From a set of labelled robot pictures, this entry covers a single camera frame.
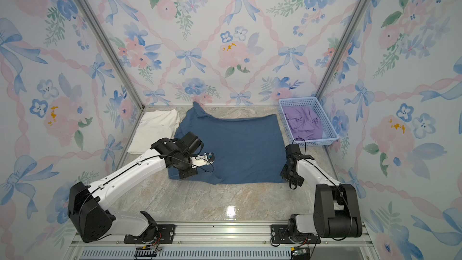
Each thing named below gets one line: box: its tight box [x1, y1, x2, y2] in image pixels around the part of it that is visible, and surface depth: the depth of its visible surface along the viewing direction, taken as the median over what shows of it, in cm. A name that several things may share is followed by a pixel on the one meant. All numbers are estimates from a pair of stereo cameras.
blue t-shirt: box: [166, 101, 287, 186], surface depth 109 cm
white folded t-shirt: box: [126, 108, 181, 155], surface depth 109 cm
